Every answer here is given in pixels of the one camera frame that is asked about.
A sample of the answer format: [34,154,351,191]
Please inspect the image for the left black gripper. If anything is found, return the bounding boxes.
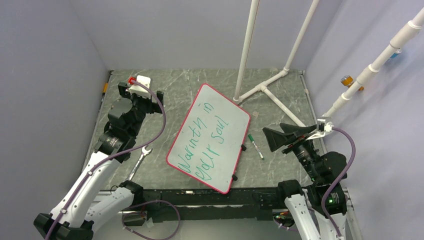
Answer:
[118,82,163,137]

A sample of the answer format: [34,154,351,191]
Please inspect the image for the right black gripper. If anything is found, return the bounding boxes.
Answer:
[263,121,322,181]

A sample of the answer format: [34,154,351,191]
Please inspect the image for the green white marker pen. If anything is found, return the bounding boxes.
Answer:
[247,133,265,161]

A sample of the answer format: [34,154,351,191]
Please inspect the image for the red framed whiteboard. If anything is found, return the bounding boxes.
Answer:
[166,83,251,194]

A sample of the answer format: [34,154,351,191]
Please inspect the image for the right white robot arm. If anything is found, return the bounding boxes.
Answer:
[262,120,347,240]

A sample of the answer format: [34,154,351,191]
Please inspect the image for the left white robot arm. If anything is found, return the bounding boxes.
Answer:
[33,80,165,240]

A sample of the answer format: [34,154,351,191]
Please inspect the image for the silver combination wrench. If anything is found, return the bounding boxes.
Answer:
[126,145,153,181]

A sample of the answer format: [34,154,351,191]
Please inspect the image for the white PVC diagonal pipe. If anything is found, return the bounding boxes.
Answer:
[322,9,424,117]

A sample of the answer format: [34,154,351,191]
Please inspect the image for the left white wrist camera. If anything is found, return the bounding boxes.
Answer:
[128,75,152,98]

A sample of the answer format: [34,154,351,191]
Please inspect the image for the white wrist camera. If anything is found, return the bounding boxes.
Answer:
[128,75,152,98]
[307,116,334,140]

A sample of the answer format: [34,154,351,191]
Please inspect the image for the yellow clip on frame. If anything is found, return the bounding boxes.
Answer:
[102,83,109,94]

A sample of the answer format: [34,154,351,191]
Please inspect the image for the whiteboard wire stand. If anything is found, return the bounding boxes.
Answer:
[232,144,247,182]

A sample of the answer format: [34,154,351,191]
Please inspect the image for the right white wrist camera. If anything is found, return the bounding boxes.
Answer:
[307,116,334,140]

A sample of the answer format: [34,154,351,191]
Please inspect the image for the white PVC pipe frame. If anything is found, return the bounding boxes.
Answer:
[232,0,321,128]

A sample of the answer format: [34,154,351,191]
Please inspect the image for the orange yellow wall fitting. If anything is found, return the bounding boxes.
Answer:
[340,75,354,88]

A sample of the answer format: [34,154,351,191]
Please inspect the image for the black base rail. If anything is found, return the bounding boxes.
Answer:
[122,187,288,227]

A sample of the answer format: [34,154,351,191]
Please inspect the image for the blue wall fitting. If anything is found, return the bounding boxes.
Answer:
[390,48,402,59]

